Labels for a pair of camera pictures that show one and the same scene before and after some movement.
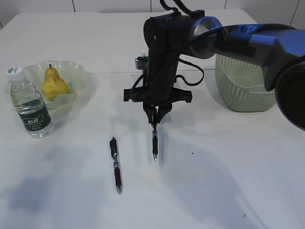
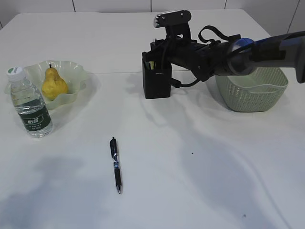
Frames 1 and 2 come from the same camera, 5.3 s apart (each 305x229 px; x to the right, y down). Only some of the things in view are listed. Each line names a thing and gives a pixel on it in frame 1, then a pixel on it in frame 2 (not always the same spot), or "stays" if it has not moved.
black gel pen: x=114 y=152 stays
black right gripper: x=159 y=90 → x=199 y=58
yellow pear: x=53 y=85 stays
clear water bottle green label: x=34 y=115 stays
